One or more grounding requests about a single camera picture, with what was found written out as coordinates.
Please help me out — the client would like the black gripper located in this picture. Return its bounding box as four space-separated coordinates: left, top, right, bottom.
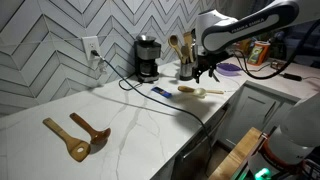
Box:
192 53 222 84

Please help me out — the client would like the steel utensil holder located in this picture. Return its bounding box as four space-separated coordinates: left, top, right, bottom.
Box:
179 59 195 82

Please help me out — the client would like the light wooden slotted spoon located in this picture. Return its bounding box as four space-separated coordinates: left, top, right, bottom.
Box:
177 85 225 96

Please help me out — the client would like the small wooden spoon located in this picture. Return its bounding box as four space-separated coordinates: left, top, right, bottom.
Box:
180 45 191 64

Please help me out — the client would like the round-bowl wooden spoon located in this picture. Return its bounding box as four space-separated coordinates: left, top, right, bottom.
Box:
167 34 185 64

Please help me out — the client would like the purple plastic container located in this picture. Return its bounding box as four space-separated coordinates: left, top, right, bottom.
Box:
215 62 242 77

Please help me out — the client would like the flat wooden spatula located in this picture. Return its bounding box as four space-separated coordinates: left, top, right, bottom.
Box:
182 31 195 64

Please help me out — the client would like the blue snack packet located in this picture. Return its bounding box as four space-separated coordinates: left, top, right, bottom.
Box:
150 86 173 99

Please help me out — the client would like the orange canister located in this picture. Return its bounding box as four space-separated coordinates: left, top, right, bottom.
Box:
247 40 271 67

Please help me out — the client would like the grey cabinet door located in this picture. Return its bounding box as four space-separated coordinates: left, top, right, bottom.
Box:
216 81 302 152

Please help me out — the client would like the black steel coffee maker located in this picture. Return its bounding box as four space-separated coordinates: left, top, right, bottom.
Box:
133 34 162 84

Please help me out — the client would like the black power strip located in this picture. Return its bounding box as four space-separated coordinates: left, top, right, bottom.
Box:
281 72 303 82

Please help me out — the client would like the wooden board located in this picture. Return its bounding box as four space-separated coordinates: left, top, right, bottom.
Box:
208 126 268 180

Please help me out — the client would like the dark brown wooden ladle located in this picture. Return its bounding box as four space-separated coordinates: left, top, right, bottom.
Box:
69 112 112 146

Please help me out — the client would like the wooden spatula with hole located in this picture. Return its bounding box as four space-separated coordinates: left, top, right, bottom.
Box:
42 117 92 163

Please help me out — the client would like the long black power cord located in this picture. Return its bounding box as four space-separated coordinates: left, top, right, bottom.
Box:
90 49 214 178

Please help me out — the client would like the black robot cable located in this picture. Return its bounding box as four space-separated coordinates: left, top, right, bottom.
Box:
233 19 320 81

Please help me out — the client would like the dishwasher with bar handle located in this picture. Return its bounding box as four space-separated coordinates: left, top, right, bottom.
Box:
172 103 232 180

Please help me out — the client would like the black coffee maker cord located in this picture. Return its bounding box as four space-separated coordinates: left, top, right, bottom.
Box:
118 74 143 92

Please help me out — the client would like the white wall outlet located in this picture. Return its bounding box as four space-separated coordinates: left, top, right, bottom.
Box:
81 35 102 62

